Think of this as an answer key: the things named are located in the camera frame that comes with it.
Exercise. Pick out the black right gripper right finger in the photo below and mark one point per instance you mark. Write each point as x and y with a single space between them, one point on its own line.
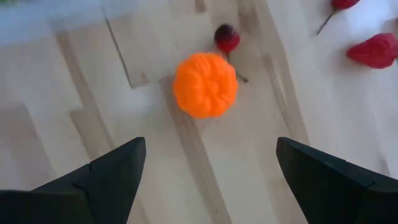
335 193

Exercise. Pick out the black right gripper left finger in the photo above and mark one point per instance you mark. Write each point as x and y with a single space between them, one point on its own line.
93 193

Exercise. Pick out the large red crinkled fruit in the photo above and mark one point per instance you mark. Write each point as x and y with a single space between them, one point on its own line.
374 51

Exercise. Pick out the peeled orange tangerine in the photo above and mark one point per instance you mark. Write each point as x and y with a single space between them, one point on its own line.
205 85

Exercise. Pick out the red cherry with stem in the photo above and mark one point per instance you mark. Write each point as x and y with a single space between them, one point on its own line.
227 39
343 3

